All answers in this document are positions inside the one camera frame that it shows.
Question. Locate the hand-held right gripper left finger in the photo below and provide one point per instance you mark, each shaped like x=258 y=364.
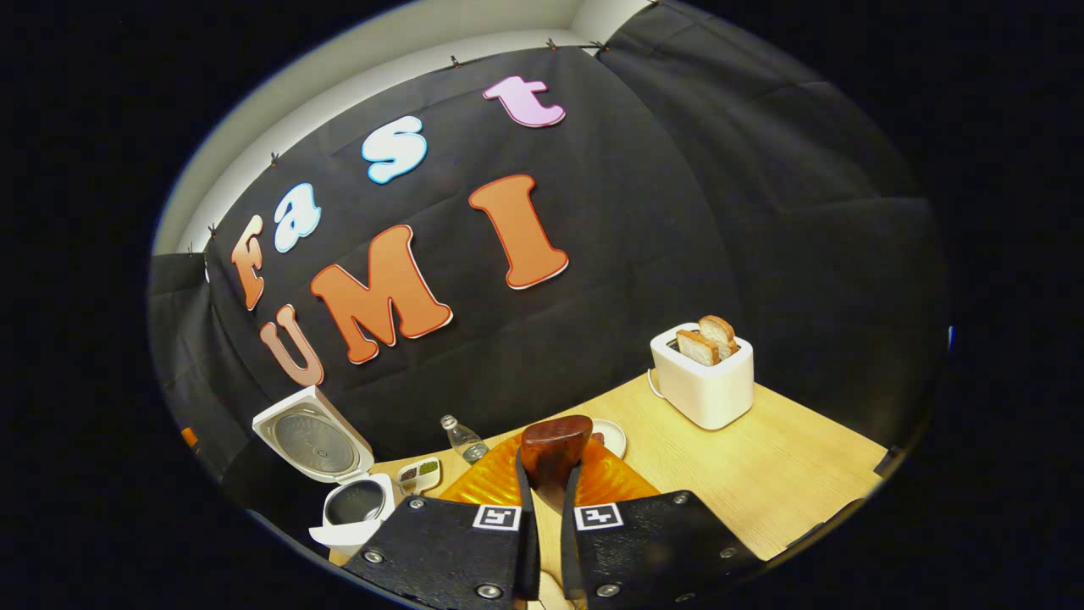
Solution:
x=440 y=551

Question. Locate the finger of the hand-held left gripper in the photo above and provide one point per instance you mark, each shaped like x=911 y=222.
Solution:
x=190 y=437

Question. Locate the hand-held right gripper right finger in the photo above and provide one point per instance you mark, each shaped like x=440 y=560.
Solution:
x=652 y=551

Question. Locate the white rice cooker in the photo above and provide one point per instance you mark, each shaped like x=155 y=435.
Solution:
x=313 y=445

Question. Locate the brown wooden spoon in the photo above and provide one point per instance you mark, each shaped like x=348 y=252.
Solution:
x=555 y=447

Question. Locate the white divided bean dish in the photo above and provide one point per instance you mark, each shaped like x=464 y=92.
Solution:
x=419 y=477

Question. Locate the clear plastic water bottle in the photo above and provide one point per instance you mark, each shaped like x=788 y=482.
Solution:
x=466 y=445

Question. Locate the white oval plate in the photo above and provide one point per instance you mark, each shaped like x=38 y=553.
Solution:
x=616 y=436

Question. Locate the white toaster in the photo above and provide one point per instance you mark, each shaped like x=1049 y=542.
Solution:
x=707 y=394

